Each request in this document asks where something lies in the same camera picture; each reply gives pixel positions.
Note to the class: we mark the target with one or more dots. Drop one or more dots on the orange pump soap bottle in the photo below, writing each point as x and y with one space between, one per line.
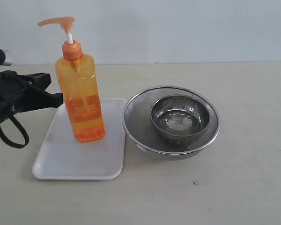
76 74

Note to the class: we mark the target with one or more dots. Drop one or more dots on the white rectangular plastic tray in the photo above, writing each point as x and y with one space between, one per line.
61 157

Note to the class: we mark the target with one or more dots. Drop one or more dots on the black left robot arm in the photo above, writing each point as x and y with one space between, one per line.
24 93

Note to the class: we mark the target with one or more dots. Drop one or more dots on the large steel mesh basin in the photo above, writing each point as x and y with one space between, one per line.
137 124

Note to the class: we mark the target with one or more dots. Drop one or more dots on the small stainless steel bowl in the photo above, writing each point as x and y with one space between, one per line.
180 118

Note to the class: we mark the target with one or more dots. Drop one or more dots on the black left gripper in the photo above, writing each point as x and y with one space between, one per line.
17 96

